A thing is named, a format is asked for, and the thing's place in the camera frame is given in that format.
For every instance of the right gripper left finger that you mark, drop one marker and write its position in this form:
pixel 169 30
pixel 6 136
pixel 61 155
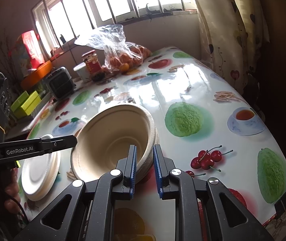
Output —
pixel 85 210

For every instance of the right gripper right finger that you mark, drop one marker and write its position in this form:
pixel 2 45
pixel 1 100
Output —
pixel 205 210

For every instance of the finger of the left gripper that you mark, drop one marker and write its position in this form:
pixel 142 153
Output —
pixel 59 143

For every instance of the white paper plate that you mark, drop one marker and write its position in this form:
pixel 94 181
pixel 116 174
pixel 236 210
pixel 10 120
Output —
pixel 39 174

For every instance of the beige paper bowl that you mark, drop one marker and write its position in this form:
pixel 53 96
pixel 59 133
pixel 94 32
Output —
pixel 146 136
pixel 106 139
pixel 154 155

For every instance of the person's left hand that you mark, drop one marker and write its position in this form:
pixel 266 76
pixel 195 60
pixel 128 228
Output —
pixel 12 190

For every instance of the lower green box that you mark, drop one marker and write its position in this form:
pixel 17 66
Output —
pixel 28 106

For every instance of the green box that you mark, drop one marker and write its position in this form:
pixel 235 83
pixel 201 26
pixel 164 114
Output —
pixel 19 101
pixel 28 106

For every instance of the black white striped box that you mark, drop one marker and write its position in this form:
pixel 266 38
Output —
pixel 40 105

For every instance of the upper green box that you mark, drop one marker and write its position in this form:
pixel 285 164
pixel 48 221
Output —
pixel 19 101

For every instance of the black portable heater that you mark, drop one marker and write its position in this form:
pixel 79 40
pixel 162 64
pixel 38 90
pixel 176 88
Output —
pixel 60 83

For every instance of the orange tray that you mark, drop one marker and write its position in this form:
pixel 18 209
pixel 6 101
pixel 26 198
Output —
pixel 32 79

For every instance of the white plastic tub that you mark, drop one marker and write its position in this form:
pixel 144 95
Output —
pixel 82 72

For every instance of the red gift bag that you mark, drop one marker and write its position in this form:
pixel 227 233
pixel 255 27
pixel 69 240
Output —
pixel 26 53

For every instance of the red label sauce jar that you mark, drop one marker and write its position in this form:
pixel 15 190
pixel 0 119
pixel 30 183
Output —
pixel 93 66

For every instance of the plastic bag of oranges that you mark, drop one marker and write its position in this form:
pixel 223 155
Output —
pixel 112 41

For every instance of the patterned cream curtain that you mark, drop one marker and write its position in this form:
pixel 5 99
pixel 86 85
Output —
pixel 231 34

